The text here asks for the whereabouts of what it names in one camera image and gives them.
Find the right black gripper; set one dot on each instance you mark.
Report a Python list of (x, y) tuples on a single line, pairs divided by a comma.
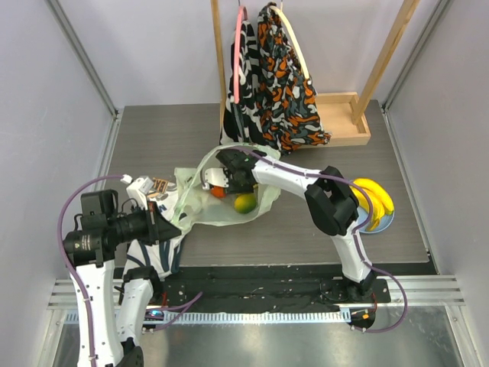
[(232, 182)]

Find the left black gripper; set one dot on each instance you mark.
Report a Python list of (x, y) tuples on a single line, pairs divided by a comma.
[(157, 227)]

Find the fake orange tangerine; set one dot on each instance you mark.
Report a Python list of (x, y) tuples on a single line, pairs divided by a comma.
[(218, 192)]

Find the fake green yellow mango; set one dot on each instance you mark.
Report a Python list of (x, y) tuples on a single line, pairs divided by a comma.
[(245, 203)]

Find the green avocado print plastic bag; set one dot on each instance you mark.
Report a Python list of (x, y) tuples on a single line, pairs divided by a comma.
[(202, 207)]

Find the fake yellow banana bunch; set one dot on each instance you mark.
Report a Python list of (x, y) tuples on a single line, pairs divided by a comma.
[(380, 199)]

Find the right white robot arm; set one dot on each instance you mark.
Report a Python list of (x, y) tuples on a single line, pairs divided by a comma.
[(331, 202)]

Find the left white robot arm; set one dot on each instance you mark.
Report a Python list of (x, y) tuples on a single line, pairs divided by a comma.
[(107, 336)]

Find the white navy trimmed shirt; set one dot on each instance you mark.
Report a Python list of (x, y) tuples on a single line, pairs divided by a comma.
[(160, 245)]

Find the black white patterned garment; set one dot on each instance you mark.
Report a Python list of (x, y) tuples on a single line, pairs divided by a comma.
[(241, 120)]

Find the orange black camouflage garment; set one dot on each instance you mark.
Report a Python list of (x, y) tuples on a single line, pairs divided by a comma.
[(289, 114)]

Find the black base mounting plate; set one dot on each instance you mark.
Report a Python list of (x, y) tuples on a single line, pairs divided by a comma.
[(267, 289)]

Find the wooden clothes rack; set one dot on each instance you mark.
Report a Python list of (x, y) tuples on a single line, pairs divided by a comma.
[(342, 112)]

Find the pink clothes hanger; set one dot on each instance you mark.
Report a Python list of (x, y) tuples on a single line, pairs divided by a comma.
[(241, 28)]

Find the light blue plate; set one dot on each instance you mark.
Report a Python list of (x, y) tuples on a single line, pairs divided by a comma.
[(385, 222)]

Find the cream wooden clothes hanger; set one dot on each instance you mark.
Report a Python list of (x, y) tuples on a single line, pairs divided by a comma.
[(279, 43)]

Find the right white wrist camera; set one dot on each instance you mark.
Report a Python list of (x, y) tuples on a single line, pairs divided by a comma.
[(215, 177)]

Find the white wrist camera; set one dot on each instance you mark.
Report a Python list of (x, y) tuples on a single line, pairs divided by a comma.
[(138, 189), (215, 177)]

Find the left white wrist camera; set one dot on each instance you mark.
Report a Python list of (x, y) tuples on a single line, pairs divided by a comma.
[(138, 189)]

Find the white slotted cable duct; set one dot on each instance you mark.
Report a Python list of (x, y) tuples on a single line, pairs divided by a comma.
[(162, 317)]

